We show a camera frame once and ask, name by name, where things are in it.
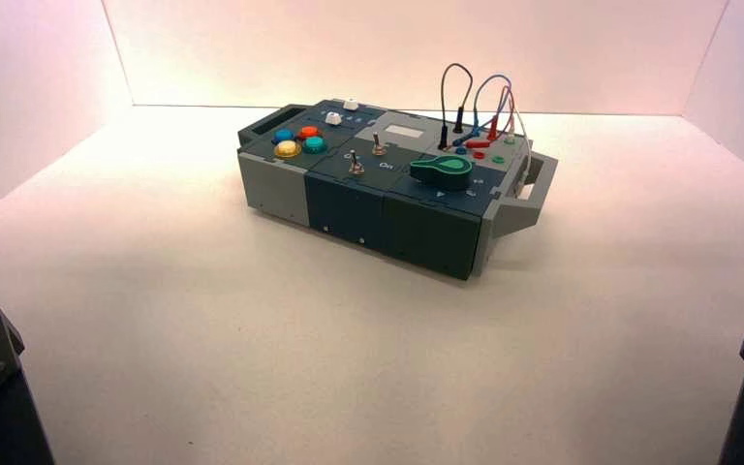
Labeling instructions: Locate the black jumper wire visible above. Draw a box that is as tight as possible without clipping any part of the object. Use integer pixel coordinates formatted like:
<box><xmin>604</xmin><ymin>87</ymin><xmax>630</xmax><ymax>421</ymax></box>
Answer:
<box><xmin>437</xmin><ymin>62</ymin><xmax>475</xmax><ymax>151</ymax></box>

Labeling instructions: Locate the gray and blue control box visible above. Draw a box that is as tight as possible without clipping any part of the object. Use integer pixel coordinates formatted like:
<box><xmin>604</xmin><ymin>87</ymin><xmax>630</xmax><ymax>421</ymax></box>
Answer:
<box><xmin>236</xmin><ymin>98</ymin><xmax>559</xmax><ymax>282</ymax></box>

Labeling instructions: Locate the green rotary knob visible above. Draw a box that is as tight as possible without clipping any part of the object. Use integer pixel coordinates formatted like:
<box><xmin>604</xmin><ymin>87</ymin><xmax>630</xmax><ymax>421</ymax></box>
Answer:
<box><xmin>409</xmin><ymin>154</ymin><xmax>475</xmax><ymax>192</ymax></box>

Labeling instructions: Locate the blue jumper wire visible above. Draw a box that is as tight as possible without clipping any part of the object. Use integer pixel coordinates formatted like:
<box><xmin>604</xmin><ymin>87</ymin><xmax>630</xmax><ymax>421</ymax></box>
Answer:
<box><xmin>451</xmin><ymin>74</ymin><xmax>514</xmax><ymax>147</ymax></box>

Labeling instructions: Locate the red jumper wire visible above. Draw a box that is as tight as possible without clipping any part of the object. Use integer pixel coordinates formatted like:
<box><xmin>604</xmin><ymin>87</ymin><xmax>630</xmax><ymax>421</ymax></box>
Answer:
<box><xmin>465</xmin><ymin>84</ymin><xmax>515</xmax><ymax>150</ymax></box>

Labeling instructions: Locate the white jumper wire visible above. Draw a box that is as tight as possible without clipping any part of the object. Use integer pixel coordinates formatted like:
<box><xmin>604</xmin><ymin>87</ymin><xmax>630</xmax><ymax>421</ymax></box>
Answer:
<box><xmin>505</xmin><ymin>89</ymin><xmax>534</xmax><ymax>187</ymax></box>

